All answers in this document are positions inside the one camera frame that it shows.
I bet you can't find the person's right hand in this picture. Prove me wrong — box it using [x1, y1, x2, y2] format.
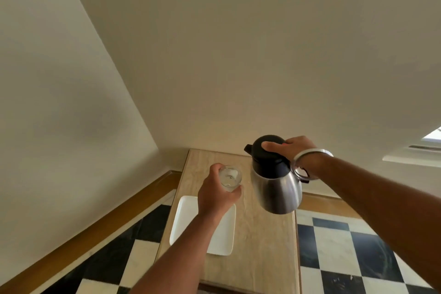
[261, 136, 321, 168]

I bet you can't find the person's left hand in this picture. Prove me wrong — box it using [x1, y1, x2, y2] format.
[197, 163, 243, 218]

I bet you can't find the clear drinking glass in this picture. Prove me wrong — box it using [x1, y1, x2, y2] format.
[218, 165, 243, 192]

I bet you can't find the steel jug with black lid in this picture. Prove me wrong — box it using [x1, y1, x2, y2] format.
[244, 135, 310, 215]

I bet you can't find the person's left forearm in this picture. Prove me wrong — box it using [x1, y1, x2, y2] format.
[129, 212, 225, 294]

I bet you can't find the person's right forearm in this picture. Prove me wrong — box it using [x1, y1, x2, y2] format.
[298, 153, 441, 290]

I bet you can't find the white rectangular plate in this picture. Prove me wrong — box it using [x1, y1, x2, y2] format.
[169, 195, 237, 257]

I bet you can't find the wooden baseboard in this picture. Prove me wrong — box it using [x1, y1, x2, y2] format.
[0, 170, 182, 294]
[298, 192, 363, 220]

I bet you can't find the window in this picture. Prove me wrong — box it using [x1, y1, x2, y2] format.
[422, 126, 441, 143]

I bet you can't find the silver bracelet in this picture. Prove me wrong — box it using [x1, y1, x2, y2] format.
[291, 148, 334, 181]

